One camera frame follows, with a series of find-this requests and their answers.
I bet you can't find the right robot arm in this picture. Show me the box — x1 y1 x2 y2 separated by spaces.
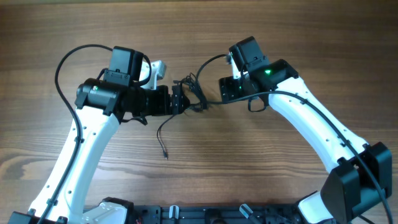
219 37 392 223

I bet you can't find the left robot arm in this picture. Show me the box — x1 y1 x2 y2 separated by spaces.
9 47 190 223

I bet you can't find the black cable bundle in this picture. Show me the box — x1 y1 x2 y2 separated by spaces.
156 73 224 161

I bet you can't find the right camera black cable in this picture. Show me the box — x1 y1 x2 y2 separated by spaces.
195 54 394 224

